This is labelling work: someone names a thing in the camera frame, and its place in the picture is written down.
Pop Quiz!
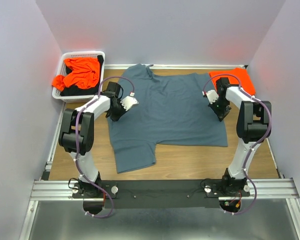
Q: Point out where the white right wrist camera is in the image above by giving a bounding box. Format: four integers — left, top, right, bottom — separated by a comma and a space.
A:
202, 89, 219, 105

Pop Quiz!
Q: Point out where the blue grey t shirt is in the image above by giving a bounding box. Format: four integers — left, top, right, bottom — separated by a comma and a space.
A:
108, 64, 228, 173

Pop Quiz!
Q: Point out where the black t shirt in basket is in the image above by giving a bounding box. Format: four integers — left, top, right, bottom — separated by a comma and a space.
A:
61, 56, 104, 96

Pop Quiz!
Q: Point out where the folded orange t shirt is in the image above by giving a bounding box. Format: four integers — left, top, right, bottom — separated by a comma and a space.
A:
209, 68, 256, 96

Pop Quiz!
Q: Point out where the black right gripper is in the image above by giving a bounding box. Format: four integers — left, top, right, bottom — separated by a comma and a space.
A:
208, 98, 231, 122

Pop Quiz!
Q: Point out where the aluminium extrusion rail frame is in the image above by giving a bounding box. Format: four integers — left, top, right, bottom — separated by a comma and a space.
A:
19, 64, 300, 240

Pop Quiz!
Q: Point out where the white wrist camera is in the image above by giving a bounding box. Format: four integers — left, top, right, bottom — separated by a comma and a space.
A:
120, 92, 139, 112
202, 89, 219, 105

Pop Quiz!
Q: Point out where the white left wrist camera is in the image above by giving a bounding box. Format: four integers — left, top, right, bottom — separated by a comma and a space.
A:
120, 92, 139, 112

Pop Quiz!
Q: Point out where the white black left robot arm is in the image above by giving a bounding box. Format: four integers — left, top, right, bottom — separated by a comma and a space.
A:
58, 82, 139, 198

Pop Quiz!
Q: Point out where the crumpled orange t shirt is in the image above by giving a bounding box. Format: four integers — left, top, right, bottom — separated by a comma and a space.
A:
52, 57, 102, 92

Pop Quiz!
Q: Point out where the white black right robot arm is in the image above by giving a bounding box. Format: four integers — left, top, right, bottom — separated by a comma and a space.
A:
202, 74, 272, 196

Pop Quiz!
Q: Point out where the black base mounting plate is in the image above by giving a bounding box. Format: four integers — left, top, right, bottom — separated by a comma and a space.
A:
68, 178, 251, 214

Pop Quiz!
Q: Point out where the white plastic laundry basket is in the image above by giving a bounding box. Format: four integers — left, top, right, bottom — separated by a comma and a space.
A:
52, 50, 106, 103

